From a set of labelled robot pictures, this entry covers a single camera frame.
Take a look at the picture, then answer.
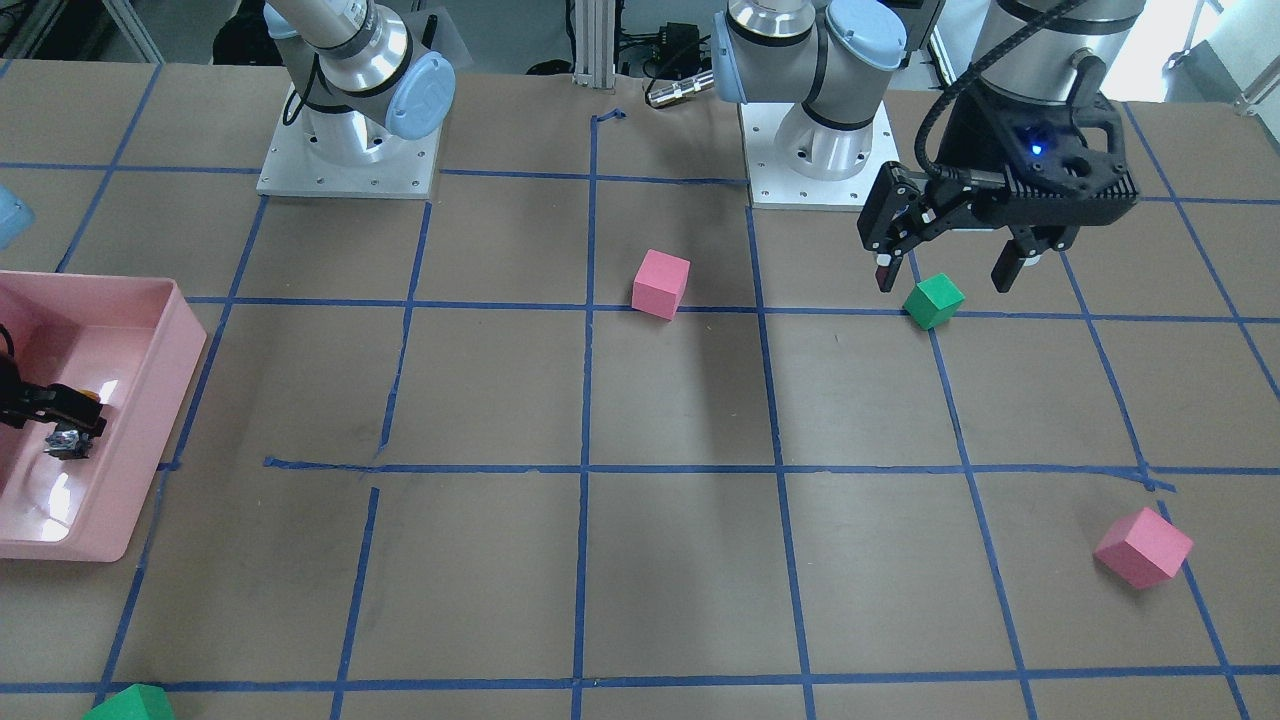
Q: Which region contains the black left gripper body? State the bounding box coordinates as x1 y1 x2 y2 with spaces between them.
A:
925 55 1140 228

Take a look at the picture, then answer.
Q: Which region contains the yellow push button switch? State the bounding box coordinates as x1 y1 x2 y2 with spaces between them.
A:
44 384 106 461

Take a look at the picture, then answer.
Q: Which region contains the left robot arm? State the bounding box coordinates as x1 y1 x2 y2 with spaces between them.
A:
710 1 1146 293

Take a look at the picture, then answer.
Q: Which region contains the green cube near base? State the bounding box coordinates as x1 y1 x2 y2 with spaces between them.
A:
902 273 966 331

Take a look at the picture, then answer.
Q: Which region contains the pink plastic bin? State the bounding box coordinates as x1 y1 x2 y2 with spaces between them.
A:
1 272 206 562

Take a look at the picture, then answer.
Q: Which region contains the pink cube near centre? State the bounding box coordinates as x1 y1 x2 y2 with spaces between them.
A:
630 249 691 322

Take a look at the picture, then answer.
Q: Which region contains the pink cube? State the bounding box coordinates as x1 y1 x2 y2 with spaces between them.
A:
630 249 691 322
1093 509 1196 591

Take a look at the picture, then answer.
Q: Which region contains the green cube near bin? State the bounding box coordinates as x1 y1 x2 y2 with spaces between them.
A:
82 683 177 720

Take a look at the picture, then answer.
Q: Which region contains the pink cube far side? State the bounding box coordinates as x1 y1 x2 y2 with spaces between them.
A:
1093 509 1196 591

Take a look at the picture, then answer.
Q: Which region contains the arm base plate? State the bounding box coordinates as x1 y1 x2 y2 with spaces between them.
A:
256 106 443 201
739 102 899 211

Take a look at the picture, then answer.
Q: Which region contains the aluminium frame post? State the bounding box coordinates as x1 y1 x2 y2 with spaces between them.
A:
564 1 621 94

